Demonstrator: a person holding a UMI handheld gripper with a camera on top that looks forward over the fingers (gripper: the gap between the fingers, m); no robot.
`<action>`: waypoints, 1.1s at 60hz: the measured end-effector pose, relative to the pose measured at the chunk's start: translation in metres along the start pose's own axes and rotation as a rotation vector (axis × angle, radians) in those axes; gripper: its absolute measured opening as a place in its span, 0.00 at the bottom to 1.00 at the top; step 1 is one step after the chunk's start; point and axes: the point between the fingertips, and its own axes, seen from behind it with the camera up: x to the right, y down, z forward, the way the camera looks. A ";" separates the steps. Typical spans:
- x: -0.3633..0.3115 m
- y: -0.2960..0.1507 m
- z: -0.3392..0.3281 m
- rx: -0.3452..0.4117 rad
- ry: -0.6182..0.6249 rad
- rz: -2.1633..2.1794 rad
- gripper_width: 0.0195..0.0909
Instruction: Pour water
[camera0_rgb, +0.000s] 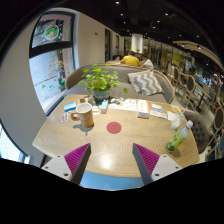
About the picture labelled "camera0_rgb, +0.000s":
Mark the clear bottle with green label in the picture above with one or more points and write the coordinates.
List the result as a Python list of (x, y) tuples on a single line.
[(176, 140)]

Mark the small blue white carton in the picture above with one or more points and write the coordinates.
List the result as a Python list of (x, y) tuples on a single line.
[(104, 106)]

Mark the white printed leaflet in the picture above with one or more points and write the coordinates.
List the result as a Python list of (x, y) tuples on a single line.
[(125, 105)]

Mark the clear plastic cup with straw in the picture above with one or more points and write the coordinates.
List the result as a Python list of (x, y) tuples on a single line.
[(175, 122)]

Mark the white blue booklet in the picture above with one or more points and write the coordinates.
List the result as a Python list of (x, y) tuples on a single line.
[(157, 111)]

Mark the food poster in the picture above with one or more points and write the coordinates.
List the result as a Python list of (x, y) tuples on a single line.
[(51, 30)]

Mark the flat round red coaster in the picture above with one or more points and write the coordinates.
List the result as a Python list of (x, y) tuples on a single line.
[(114, 127)]

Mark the flat blue white box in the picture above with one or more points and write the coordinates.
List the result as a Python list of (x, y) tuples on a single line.
[(70, 106)]

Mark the grey white zigzag cushion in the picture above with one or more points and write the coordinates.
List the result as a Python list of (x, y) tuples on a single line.
[(146, 83)]

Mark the group of ceiling lights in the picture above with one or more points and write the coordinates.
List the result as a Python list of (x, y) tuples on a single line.
[(166, 14)]

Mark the tan mug with white inside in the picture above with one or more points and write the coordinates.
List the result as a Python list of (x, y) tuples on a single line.
[(85, 116)]

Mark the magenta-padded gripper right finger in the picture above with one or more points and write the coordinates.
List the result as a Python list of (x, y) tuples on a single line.
[(146, 158)]

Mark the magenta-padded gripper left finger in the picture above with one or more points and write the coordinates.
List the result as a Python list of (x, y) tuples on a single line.
[(76, 158)]

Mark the grey tufted armchair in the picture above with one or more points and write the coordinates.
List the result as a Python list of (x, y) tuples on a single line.
[(198, 130)]

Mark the blister pill pack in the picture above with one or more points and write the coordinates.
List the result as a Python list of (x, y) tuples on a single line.
[(65, 117)]

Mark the green potted plant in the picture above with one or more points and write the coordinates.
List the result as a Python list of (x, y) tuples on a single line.
[(100, 81)]

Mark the small yellow card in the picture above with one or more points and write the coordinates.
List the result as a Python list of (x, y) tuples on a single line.
[(175, 108)]

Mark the large window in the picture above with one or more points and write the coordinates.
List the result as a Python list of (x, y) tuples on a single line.
[(50, 73)]

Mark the white paper napkin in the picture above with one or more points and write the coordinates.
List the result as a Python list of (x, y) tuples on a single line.
[(171, 116)]

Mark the white paper packet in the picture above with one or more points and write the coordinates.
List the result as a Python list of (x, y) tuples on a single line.
[(95, 110)]

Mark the group of dining chairs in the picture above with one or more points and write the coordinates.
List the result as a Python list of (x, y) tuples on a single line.
[(191, 85)]

